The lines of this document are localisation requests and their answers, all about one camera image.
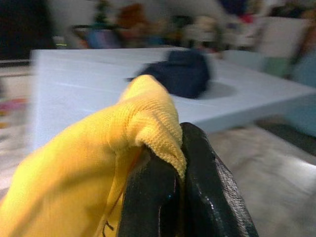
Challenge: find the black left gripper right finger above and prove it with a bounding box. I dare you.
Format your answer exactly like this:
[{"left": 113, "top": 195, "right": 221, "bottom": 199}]
[{"left": 179, "top": 122, "right": 260, "bottom": 237}]

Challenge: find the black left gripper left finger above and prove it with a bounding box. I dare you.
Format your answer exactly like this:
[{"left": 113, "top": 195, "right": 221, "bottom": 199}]
[{"left": 118, "top": 145, "right": 185, "bottom": 237}]

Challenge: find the yellow garment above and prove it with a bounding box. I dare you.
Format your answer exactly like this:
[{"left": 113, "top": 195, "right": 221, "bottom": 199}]
[{"left": 0, "top": 74, "right": 187, "bottom": 237}]

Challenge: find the navy garment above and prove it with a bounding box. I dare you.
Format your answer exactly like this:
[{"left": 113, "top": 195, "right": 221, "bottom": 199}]
[{"left": 127, "top": 49, "right": 210, "bottom": 99}]

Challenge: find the light blue folding table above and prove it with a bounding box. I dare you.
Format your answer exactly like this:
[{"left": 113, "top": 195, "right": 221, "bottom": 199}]
[{"left": 29, "top": 46, "right": 316, "bottom": 155}]

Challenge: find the white plastic kids chair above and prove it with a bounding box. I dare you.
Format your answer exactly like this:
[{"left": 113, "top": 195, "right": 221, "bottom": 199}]
[{"left": 259, "top": 17, "right": 309, "bottom": 57}]

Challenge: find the black television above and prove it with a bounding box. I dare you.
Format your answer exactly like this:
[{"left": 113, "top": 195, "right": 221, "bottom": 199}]
[{"left": 0, "top": 0, "right": 56, "bottom": 61}]

